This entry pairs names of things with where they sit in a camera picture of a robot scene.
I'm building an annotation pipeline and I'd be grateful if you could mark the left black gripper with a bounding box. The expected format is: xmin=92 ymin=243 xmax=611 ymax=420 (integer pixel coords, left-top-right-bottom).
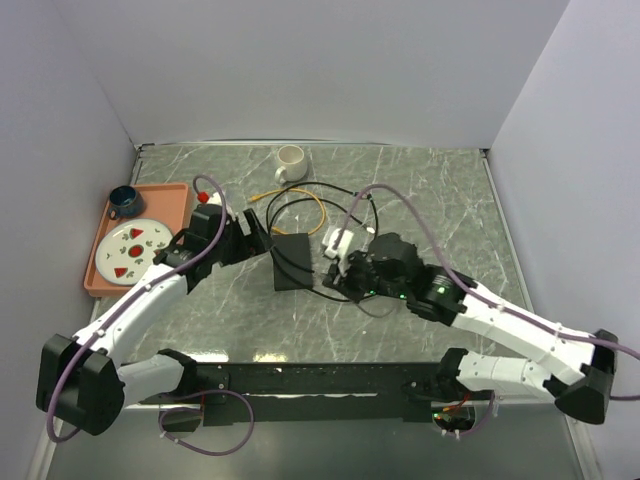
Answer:
xmin=209 ymin=208 xmax=275 ymax=267

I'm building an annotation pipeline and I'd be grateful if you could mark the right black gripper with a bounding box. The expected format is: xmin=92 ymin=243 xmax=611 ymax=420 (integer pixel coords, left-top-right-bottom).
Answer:
xmin=322 ymin=248 xmax=408 ymax=304

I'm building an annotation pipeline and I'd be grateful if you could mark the black network switch box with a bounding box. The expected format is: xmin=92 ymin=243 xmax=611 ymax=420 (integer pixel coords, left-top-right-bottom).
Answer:
xmin=271 ymin=233 xmax=314 ymax=292

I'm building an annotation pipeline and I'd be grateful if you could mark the black cable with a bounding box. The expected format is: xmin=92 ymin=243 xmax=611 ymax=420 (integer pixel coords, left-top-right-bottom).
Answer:
xmin=264 ymin=181 xmax=381 ymax=303

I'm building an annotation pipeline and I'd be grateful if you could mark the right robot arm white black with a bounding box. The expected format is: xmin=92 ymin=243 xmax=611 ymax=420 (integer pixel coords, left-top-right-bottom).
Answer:
xmin=322 ymin=228 xmax=618 ymax=425

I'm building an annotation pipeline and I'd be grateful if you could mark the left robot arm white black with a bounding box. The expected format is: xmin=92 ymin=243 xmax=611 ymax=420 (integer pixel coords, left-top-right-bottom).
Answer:
xmin=36 ymin=203 xmax=273 ymax=435

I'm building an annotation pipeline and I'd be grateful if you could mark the white ceramic mug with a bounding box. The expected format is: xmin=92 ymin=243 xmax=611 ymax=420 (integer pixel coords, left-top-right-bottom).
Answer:
xmin=274 ymin=145 xmax=308 ymax=184

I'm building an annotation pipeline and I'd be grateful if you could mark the pink tray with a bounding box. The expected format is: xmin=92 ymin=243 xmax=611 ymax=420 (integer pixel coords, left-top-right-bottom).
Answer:
xmin=84 ymin=183 xmax=194 ymax=297

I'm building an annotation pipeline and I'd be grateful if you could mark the white watermelon pattern plate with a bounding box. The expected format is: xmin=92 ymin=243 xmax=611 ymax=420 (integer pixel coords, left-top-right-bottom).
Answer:
xmin=94 ymin=219 xmax=173 ymax=286

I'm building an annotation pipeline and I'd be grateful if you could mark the dark blue cup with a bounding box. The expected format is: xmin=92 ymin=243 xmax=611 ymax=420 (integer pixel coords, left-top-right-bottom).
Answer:
xmin=107 ymin=185 xmax=146 ymax=220

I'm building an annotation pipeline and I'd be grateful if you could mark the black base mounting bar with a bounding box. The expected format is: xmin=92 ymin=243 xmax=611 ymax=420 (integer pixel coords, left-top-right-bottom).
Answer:
xmin=129 ymin=359 xmax=501 ymax=429

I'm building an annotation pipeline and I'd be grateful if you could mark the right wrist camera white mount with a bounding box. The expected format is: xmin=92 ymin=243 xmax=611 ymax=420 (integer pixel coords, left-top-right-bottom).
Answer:
xmin=322 ymin=227 xmax=354 ymax=275

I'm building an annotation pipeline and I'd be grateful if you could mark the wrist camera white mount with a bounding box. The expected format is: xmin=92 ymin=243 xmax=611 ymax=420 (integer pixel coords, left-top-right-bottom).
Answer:
xmin=196 ymin=191 xmax=229 ymax=209
xmin=322 ymin=227 xmax=354 ymax=275

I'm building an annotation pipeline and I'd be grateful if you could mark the yellow ethernet cable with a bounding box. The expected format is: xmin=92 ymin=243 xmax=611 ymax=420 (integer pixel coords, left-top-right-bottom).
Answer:
xmin=248 ymin=187 xmax=328 ymax=237

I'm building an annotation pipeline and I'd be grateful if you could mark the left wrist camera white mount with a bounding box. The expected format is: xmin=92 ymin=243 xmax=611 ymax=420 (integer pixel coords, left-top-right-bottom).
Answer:
xmin=196 ymin=191 xmax=229 ymax=209

